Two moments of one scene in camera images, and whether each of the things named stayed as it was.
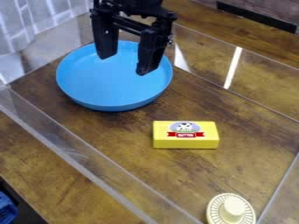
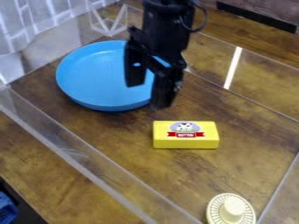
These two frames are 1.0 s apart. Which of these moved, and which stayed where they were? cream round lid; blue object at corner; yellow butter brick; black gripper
Moved: black gripper
Stayed: blue object at corner; yellow butter brick; cream round lid
